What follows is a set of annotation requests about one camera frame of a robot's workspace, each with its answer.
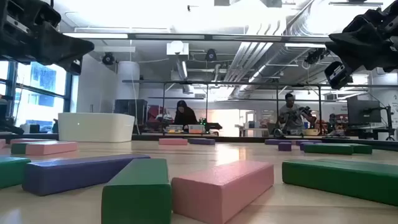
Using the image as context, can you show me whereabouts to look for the white ceiling lamp box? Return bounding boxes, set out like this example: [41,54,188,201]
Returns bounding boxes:
[165,40,190,56]

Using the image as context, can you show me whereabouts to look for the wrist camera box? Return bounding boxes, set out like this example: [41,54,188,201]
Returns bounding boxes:
[323,61,354,90]
[66,57,83,77]

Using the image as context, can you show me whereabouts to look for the white plastic bin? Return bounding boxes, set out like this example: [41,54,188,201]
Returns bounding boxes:
[58,112,136,143]

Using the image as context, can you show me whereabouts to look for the white round column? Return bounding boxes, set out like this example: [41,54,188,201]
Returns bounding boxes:
[116,60,141,101]

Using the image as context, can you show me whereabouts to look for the small white box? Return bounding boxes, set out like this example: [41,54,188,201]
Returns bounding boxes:
[19,123,40,134]

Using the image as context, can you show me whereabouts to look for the person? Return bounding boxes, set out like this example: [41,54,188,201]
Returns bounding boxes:
[173,100,199,127]
[277,93,317,131]

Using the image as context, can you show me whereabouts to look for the black cabinet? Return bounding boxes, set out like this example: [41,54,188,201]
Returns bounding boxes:
[114,99,149,126]

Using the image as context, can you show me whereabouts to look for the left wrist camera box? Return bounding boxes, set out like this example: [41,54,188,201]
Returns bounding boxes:
[66,57,83,77]

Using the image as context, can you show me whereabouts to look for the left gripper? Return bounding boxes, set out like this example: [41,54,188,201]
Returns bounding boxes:
[0,0,95,63]

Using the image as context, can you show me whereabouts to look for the black ceiling camera cluster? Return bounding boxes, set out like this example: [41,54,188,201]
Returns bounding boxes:
[303,47,331,65]

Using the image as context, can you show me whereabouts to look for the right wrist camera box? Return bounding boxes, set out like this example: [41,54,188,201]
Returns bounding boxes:
[323,61,354,90]

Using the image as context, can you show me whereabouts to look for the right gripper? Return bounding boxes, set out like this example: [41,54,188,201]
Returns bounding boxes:
[325,1,398,72]

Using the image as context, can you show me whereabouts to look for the black background rig frame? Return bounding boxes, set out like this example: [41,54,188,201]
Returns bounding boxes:
[122,79,398,135]

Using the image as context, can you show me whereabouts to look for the black metal table frame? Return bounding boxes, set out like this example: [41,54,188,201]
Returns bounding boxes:
[0,132,398,152]

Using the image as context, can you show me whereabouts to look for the long overhead light bar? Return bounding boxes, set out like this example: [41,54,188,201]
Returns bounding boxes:
[62,32,331,44]

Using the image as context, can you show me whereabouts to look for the large blue-framed window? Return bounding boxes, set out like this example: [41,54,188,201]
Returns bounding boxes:
[0,60,73,131]

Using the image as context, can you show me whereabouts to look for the round black ceiling device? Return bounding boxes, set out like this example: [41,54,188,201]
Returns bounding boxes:
[101,52,116,66]
[205,48,218,62]

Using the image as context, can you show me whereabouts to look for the silver ceiling ducts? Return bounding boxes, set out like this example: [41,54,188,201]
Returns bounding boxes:
[223,42,312,94]

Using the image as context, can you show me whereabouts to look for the black computer monitor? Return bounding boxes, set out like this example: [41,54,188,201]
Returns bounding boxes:
[346,99,382,126]

